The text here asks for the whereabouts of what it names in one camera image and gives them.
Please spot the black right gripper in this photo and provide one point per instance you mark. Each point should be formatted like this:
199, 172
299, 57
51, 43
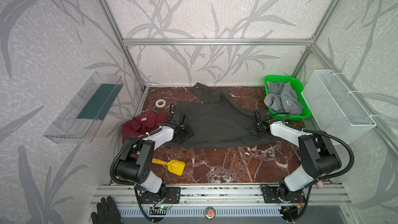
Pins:
260, 118

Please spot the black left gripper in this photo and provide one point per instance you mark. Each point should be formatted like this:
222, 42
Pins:
178, 117

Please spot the dark grey striped shirt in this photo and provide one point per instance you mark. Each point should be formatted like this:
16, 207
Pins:
218, 122

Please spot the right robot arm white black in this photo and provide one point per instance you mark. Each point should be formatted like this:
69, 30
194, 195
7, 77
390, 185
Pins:
319, 158

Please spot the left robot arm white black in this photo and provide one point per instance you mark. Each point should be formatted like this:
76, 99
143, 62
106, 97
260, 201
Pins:
132, 164

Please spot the white tape roll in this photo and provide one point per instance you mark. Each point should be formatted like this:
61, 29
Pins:
160, 103

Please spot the yellow toy shovel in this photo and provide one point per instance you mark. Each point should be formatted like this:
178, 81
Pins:
174, 166

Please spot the light grey shirt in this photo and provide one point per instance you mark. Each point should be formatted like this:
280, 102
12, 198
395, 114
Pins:
281, 97

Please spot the purple pink toy tool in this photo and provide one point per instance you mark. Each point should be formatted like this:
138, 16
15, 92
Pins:
319, 184

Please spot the maroon folded shirt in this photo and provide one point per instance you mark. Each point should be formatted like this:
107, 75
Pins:
140, 125

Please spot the green plastic basket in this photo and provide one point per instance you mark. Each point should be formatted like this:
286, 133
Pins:
297, 86

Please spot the small green circuit board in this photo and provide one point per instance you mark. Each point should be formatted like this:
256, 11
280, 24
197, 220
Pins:
160, 208

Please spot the round red sticker badge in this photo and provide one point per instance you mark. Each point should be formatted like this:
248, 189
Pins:
210, 213

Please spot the black glove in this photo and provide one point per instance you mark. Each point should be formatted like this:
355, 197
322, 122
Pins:
106, 212

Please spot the white wire mesh basket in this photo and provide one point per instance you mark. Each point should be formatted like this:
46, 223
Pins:
335, 108

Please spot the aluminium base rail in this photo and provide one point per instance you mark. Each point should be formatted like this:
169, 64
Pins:
228, 200

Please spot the clear plastic wall tray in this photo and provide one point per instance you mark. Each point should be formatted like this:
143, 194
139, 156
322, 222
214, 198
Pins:
79, 122

